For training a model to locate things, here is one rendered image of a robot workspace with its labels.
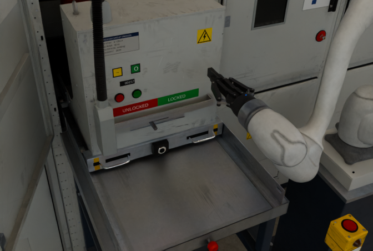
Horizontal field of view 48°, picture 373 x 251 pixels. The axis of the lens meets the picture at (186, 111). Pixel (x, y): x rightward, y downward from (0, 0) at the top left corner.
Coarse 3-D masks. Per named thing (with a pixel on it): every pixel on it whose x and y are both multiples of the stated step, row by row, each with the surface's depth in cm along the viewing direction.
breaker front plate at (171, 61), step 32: (128, 32) 127; (160, 32) 132; (192, 32) 137; (128, 64) 133; (160, 64) 139; (192, 64) 145; (96, 96) 134; (128, 96) 140; (160, 96) 146; (128, 128) 147; (160, 128) 154
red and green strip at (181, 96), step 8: (168, 96) 147; (176, 96) 149; (184, 96) 151; (192, 96) 152; (136, 104) 143; (144, 104) 145; (152, 104) 146; (160, 104) 148; (120, 112) 142; (128, 112) 143
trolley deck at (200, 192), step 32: (160, 160) 158; (192, 160) 158; (224, 160) 159; (128, 192) 144; (160, 192) 145; (192, 192) 145; (224, 192) 146; (256, 192) 146; (96, 224) 133; (128, 224) 133; (160, 224) 134; (192, 224) 134; (224, 224) 134; (256, 224) 141
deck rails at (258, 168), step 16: (224, 128) 167; (80, 144) 163; (224, 144) 166; (240, 144) 158; (80, 160) 154; (240, 160) 158; (256, 160) 149; (96, 176) 149; (256, 176) 152; (96, 192) 136; (272, 192) 145; (112, 224) 132; (112, 240) 128
